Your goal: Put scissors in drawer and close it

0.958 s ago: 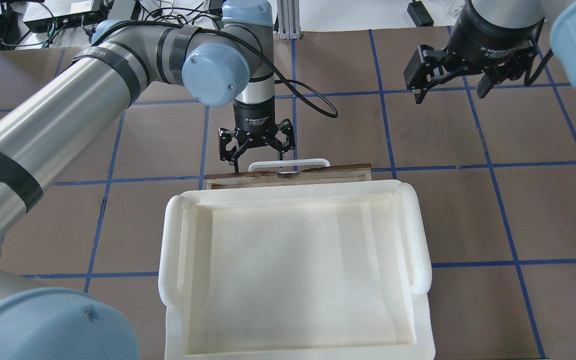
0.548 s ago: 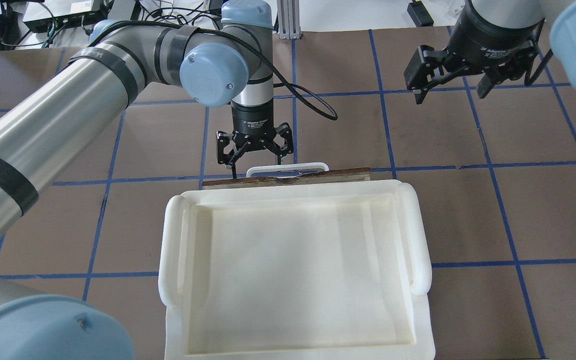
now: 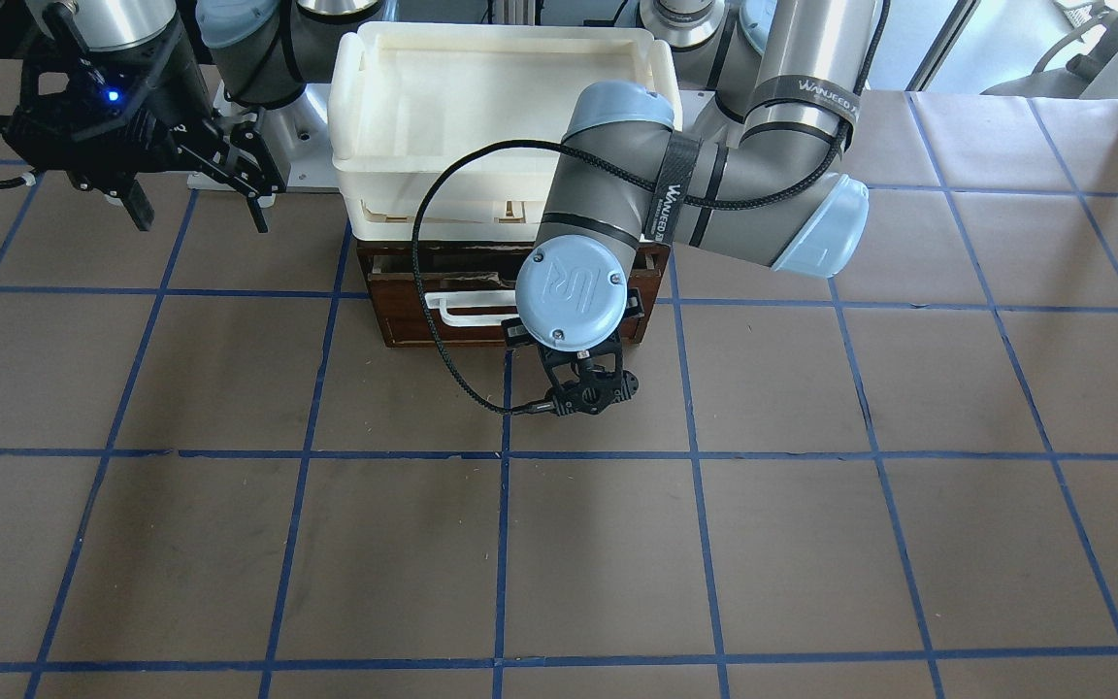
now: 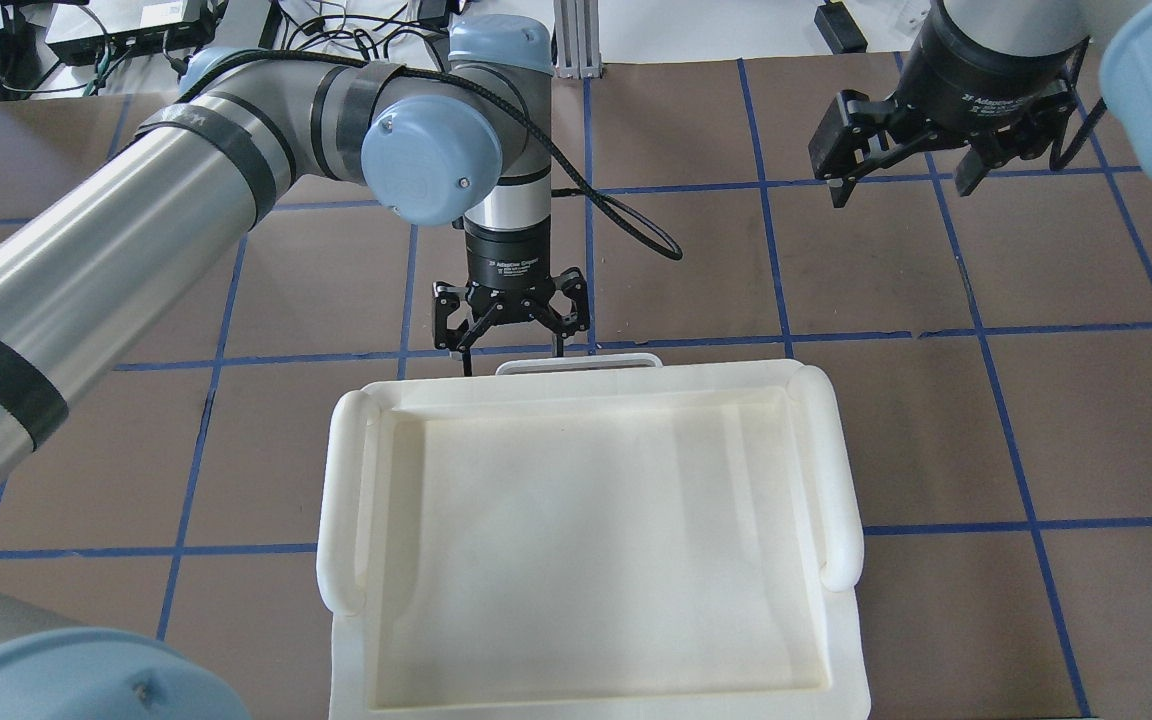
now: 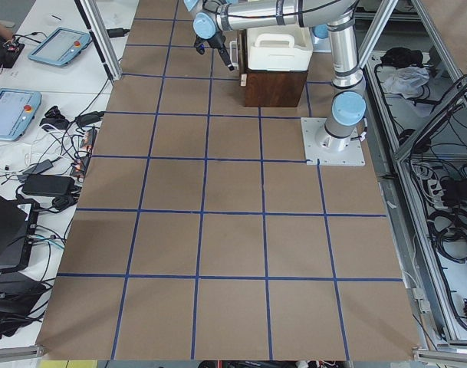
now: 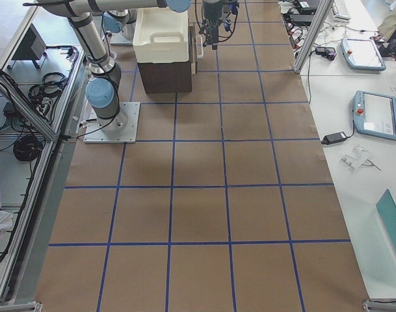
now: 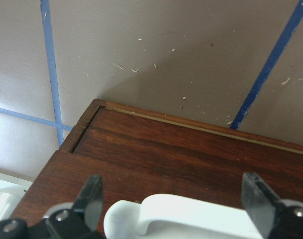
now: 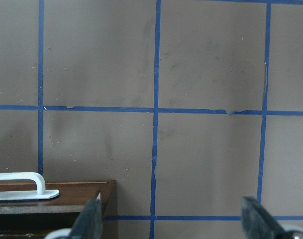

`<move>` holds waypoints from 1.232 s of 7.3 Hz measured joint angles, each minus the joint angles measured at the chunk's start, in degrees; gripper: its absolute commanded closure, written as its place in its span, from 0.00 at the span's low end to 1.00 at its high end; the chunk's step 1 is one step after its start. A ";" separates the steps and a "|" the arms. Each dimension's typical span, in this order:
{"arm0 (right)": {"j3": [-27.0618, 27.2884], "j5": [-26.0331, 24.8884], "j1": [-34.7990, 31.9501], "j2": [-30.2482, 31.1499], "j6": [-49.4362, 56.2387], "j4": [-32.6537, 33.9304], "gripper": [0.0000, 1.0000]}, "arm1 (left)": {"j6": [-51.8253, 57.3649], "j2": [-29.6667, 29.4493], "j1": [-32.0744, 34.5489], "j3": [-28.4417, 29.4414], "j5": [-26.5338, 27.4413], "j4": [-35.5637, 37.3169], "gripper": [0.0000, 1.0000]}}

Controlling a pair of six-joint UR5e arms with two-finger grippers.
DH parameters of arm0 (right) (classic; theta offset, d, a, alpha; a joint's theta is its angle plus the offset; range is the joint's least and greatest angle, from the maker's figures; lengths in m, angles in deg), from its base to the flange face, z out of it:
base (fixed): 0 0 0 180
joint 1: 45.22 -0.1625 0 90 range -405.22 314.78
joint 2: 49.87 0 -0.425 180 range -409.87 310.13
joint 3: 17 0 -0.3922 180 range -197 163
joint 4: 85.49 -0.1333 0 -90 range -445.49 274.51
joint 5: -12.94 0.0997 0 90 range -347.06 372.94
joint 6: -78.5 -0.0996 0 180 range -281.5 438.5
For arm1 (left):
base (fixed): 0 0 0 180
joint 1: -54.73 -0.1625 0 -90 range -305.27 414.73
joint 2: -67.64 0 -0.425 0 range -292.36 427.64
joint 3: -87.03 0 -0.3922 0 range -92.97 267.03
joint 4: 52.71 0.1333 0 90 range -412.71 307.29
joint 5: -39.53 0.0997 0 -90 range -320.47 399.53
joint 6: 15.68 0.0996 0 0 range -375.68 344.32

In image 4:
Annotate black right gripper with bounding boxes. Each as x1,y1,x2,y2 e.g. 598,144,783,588
808,10,1087,209

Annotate black power adapter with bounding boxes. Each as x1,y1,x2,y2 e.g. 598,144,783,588
813,1,867,55

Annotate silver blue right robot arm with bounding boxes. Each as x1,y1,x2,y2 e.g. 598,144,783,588
808,1,1152,209

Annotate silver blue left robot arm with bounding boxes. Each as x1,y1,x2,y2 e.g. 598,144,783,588
0,97,410,719

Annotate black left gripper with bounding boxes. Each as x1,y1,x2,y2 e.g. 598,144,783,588
433,225,591,377

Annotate light wooden drawer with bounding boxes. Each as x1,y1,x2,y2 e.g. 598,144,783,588
494,353,664,377

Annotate aluminium frame post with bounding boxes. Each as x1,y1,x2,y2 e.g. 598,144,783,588
553,0,604,79

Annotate white plastic tray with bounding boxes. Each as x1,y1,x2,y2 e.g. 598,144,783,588
317,359,870,719

